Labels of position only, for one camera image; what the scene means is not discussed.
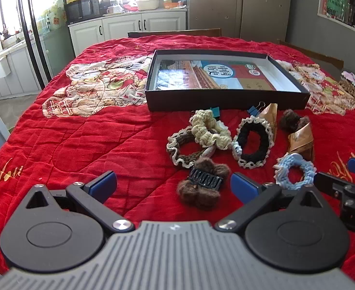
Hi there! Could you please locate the brown pompom hair tie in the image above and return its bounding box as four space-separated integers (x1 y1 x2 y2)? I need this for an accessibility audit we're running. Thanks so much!
279 109 311 133

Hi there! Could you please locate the black sliding door frame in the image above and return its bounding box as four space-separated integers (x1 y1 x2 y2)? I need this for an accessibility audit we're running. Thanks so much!
17 0 55 91

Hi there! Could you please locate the red printed blanket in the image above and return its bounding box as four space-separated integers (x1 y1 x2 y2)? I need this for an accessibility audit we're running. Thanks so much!
0 35 355 281

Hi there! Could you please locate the cream knitted scrunchie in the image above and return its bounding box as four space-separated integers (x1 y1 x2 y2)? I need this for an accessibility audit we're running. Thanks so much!
190 109 233 151

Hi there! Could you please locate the white kitchen cabinet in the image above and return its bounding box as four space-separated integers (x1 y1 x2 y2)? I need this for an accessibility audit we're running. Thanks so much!
68 9 188 58

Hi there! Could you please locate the gold foil packet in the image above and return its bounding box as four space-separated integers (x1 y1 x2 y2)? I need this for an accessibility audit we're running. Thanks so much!
257 103 278 142
287 123 315 162

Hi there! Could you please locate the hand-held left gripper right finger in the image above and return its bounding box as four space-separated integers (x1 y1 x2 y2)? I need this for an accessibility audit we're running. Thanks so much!
215 172 326 233

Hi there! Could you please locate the printed paper sheet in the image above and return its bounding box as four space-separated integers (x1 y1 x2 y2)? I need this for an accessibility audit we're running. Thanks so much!
156 59 278 91

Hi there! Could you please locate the black scrunchie with white lace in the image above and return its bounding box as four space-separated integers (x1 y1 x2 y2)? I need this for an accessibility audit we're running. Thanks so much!
232 116 277 168

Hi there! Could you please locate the silver double-door refrigerator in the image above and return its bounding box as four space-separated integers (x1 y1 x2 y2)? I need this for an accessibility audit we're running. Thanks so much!
189 0 293 41

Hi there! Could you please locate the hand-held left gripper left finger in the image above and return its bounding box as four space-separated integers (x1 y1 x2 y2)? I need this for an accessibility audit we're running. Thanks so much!
24 171 135 234

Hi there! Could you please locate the white plastic basin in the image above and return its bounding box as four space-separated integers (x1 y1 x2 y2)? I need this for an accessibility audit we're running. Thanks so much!
136 0 160 10

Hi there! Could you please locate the black microwave oven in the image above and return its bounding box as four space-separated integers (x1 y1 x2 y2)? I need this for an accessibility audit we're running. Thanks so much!
64 0 101 23

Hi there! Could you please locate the brown scrunchie with white lace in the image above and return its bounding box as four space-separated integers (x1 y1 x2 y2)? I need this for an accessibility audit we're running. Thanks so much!
166 131 210 168

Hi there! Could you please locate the wooden bead mat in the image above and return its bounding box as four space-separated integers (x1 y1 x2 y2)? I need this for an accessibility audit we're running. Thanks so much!
338 79 355 103

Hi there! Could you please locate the white hanging bin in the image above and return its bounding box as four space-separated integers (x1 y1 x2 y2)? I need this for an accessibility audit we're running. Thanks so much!
0 56 13 78

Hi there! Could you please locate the black shallow cardboard box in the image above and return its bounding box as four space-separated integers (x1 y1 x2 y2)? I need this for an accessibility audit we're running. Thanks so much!
145 49 311 112

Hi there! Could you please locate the kitchen counter with cabinets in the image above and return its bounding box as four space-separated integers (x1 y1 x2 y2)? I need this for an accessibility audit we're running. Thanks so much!
0 38 49 100

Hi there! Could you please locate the brown fluffy hair claw clip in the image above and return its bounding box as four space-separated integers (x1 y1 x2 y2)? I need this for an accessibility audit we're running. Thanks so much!
177 157 230 210

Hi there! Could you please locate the light blue knitted scrunchie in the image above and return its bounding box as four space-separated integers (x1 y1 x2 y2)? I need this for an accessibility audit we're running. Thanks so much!
273 153 316 190

